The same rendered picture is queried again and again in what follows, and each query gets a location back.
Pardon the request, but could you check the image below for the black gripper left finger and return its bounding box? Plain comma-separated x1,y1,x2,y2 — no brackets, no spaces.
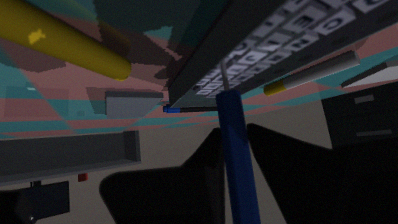
99,127,225,224

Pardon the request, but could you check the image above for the blue stylus with grey tip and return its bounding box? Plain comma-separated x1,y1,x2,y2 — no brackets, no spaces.
216,73,261,224

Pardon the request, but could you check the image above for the grey keyboard with white letter keys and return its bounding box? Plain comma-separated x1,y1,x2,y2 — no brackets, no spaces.
168,0,398,108

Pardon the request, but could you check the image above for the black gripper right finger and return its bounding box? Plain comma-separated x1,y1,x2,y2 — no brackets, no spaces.
247,123,398,224

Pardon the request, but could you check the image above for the grey square block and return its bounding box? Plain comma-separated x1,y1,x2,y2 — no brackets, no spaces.
341,60,398,89

